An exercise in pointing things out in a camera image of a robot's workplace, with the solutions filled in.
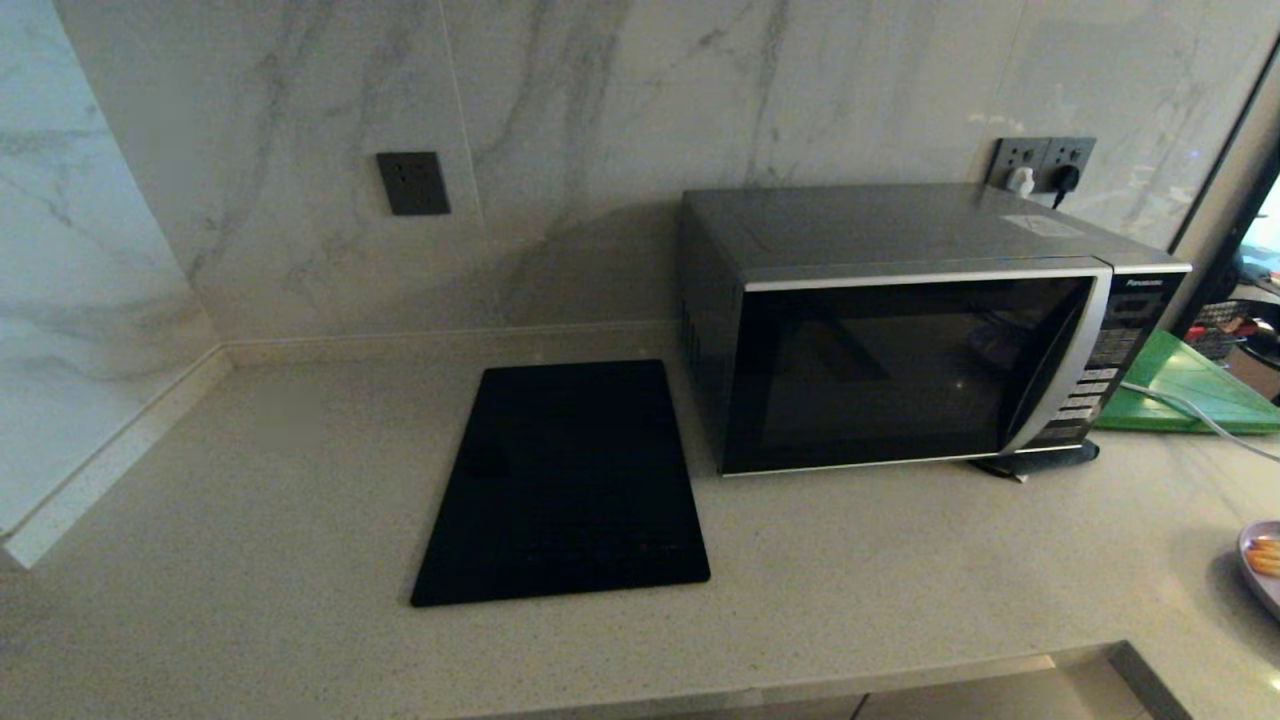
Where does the green cutting board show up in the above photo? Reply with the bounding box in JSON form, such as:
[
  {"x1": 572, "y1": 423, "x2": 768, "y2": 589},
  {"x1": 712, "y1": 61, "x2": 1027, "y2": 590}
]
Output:
[{"x1": 1093, "y1": 329, "x2": 1280, "y2": 435}]

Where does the grey wall socket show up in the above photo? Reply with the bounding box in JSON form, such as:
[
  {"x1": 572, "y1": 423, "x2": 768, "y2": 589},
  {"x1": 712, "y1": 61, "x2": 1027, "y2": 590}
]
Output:
[
  {"x1": 1040, "y1": 137, "x2": 1097, "y2": 196},
  {"x1": 988, "y1": 137, "x2": 1051, "y2": 193}
]

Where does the black induction cooktop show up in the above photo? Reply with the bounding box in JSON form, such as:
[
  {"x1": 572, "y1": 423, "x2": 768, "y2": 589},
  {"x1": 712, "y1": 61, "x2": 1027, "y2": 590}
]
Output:
[{"x1": 410, "y1": 359, "x2": 712, "y2": 608}]

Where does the black glass microwave door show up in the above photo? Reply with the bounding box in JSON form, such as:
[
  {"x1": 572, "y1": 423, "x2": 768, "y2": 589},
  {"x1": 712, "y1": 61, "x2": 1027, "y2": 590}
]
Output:
[{"x1": 720, "y1": 268, "x2": 1114, "y2": 476}]

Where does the purple plate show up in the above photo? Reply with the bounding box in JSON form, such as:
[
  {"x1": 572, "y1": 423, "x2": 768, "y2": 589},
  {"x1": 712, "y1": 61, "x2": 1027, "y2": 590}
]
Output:
[{"x1": 1237, "y1": 519, "x2": 1280, "y2": 621}]

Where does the dark single wall socket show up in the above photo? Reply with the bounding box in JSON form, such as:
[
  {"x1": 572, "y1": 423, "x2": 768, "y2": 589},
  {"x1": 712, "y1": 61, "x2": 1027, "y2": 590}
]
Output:
[{"x1": 376, "y1": 151, "x2": 451, "y2": 216}]

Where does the silver black microwave oven body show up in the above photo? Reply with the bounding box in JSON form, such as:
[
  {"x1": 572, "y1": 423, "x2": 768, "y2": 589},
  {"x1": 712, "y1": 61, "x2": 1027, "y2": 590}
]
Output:
[{"x1": 680, "y1": 183, "x2": 1193, "y2": 476}]

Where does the white power cable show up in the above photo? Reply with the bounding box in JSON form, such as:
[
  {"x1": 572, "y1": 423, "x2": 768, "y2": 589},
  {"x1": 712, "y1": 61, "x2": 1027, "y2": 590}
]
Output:
[{"x1": 1120, "y1": 380, "x2": 1280, "y2": 463}]

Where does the black partition frame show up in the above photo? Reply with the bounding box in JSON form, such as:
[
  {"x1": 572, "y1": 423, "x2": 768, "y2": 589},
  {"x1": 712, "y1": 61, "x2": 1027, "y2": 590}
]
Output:
[{"x1": 1165, "y1": 35, "x2": 1280, "y2": 336}]

